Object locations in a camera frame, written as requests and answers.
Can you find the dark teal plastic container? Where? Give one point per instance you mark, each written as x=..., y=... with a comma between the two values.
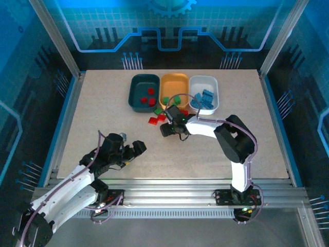
x=140, y=87

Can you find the small blue lego brick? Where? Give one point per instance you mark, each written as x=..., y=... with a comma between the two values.
x=194, y=104

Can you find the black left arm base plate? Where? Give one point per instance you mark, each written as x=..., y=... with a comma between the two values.
x=115, y=198

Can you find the red curved lego brick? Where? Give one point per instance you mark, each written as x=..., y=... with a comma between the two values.
x=184, y=112

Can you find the green lego brick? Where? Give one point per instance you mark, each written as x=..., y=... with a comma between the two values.
x=158, y=111
x=165, y=100
x=176, y=100

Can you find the blue sloped lego brick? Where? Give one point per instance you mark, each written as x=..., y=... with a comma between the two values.
x=197, y=96

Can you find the aluminium front frame rail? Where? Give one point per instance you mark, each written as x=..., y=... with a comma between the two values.
x=167, y=193

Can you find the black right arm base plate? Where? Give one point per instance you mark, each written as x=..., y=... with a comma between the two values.
x=222, y=198

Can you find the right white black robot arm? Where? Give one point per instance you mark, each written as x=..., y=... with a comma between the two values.
x=231, y=139

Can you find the white plastic container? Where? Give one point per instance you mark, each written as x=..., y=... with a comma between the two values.
x=203, y=83

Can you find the aluminium frame post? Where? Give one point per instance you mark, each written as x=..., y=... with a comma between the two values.
x=57, y=38
x=282, y=38

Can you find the aluminium side frame rail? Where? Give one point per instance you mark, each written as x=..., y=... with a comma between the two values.
x=270, y=103
x=66, y=121

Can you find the yellow plastic container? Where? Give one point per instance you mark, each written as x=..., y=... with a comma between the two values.
x=174, y=85

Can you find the blue printed backdrop panel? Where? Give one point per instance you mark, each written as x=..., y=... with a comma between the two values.
x=164, y=31

